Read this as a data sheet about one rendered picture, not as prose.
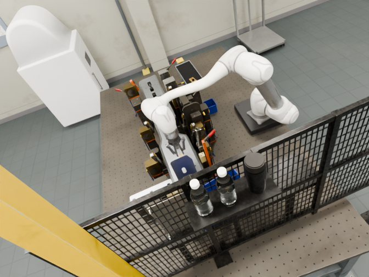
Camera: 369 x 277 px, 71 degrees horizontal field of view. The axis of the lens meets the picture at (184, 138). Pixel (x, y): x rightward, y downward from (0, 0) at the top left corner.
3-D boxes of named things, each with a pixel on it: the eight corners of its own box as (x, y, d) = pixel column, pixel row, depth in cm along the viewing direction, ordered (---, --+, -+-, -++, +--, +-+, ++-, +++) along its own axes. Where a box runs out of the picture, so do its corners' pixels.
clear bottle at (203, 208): (195, 206, 102) (182, 179, 88) (210, 199, 102) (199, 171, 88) (200, 221, 98) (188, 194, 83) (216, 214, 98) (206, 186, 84)
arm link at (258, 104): (260, 99, 222) (258, 79, 205) (278, 108, 210) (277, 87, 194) (247, 111, 218) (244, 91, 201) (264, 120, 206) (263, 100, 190)
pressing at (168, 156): (135, 82, 258) (135, 81, 257) (156, 73, 259) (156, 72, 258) (175, 191, 162) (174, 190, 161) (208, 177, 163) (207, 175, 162)
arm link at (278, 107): (280, 101, 207) (305, 113, 193) (267, 118, 208) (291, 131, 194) (244, 43, 147) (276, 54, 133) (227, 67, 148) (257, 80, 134)
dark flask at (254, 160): (243, 183, 103) (239, 156, 91) (260, 176, 104) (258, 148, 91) (252, 198, 98) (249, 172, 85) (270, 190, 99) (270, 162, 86)
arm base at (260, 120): (260, 100, 228) (260, 96, 224) (277, 114, 214) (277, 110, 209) (243, 111, 226) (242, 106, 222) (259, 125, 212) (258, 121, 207)
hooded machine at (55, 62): (112, 88, 453) (58, -8, 339) (115, 112, 404) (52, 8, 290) (69, 104, 453) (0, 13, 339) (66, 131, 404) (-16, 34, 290)
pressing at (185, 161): (185, 194, 157) (168, 161, 133) (202, 186, 158) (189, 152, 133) (185, 195, 157) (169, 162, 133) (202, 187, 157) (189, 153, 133)
